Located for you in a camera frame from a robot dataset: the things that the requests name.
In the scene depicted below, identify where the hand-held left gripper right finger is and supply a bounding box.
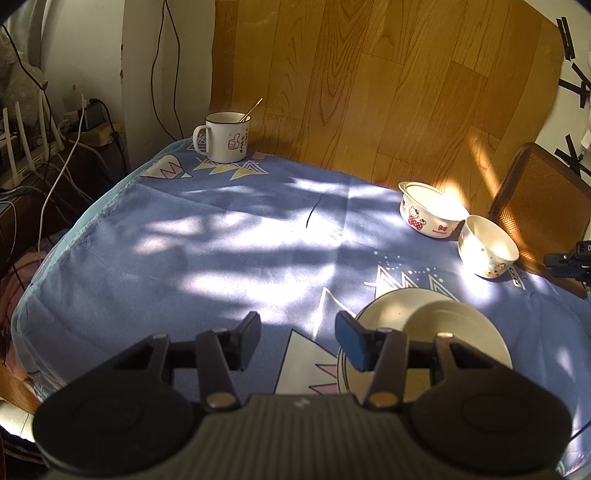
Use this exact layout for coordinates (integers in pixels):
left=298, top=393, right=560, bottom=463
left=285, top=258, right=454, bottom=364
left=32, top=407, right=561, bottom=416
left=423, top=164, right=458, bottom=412
left=334, top=310, right=500, bottom=409

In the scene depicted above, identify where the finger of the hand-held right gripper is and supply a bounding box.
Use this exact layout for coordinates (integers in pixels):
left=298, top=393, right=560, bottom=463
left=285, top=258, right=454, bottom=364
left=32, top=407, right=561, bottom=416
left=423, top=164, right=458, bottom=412
left=543, top=253, right=574, bottom=278

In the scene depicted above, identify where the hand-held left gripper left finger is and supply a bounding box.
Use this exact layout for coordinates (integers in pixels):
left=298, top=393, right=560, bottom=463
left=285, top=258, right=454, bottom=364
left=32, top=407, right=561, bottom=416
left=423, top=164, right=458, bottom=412
left=111, top=311, right=262, bottom=411

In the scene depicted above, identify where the small white cartoon bowl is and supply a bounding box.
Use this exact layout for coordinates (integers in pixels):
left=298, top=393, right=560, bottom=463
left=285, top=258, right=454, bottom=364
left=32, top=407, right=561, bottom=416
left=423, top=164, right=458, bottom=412
left=457, top=215, right=520, bottom=280

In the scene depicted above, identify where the brown woven chair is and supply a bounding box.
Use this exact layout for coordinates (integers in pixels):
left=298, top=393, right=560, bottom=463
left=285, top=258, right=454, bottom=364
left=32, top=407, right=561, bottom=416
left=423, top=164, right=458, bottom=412
left=488, top=143, right=591, bottom=283

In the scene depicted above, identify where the blue printed blanket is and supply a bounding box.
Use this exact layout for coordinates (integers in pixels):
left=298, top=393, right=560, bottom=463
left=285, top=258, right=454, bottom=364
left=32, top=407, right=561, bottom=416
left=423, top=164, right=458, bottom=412
left=11, top=137, right=591, bottom=480

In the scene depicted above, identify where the black tape strip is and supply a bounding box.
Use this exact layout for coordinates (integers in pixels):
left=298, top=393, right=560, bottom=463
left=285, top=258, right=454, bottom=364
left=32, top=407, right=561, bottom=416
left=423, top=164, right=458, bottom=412
left=556, top=17, right=579, bottom=62
left=558, top=61, right=591, bottom=110
left=555, top=131, right=591, bottom=180

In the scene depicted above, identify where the black thread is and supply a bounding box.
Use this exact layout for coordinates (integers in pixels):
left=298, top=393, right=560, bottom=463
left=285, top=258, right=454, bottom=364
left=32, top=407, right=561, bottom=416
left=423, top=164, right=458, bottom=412
left=305, top=198, right=323, bottom=230

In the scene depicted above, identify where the wide white cartoon bowl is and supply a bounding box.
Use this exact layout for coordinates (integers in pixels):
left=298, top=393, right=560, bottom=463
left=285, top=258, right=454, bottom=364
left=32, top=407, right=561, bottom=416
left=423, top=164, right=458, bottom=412
left=398, top=181, right=470, bottom=239

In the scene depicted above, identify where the white enamel mug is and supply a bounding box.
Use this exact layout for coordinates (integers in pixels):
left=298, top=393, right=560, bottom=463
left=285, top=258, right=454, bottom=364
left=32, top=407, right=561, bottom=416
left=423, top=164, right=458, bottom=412
left=191, top=112, right=252, bottom=164

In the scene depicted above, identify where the metal spoon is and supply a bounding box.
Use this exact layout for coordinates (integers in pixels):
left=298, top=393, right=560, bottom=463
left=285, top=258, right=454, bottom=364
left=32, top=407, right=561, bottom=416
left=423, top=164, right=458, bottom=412
left=237, top=97, right=264, bottom=124

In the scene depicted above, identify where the yellowed power strip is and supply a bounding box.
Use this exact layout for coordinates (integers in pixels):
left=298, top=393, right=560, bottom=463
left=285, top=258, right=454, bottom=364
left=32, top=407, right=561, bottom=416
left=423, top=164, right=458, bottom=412
left=68, top=121, right=124, bottom=145

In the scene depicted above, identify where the white router with antennas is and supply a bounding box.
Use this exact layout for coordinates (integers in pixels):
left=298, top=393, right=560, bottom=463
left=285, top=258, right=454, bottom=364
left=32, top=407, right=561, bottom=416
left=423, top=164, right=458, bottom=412
left=0, top=95, right=66, bottom=186

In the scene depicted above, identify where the white cable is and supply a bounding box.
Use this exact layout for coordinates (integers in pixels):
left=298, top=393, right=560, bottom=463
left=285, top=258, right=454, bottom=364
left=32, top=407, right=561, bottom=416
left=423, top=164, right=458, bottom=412
left=38, top=93, right=88, bottom=252

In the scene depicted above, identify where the black wall cable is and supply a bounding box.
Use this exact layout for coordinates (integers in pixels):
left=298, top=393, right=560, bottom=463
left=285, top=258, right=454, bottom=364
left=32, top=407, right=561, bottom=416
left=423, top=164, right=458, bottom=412
left=151, top=0, right=184, bottom=140

